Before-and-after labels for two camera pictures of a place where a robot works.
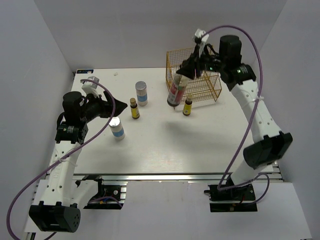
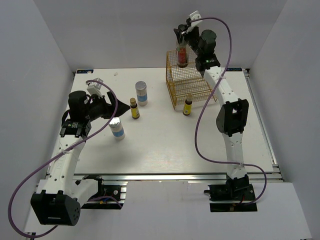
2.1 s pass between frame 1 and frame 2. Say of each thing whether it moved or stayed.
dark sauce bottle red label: moved
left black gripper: stayed
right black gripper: moved
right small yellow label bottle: stayed
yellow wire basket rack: stayed
